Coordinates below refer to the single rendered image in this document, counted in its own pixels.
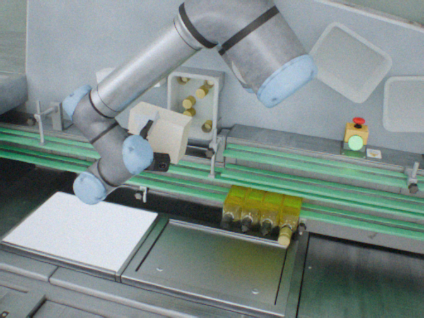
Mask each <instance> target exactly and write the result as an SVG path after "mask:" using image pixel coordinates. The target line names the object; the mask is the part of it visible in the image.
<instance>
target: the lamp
mask: <svg viewBox="0 0 424 318"><path fill-rule="evenodd" d="M348 143H349V146H350V148H351V149H353V150H359V149H360V148H361V147H362V145H363V139H362V137H361V136H359V135H352V136H351V137H350V138H349V140H348Z"/></svg>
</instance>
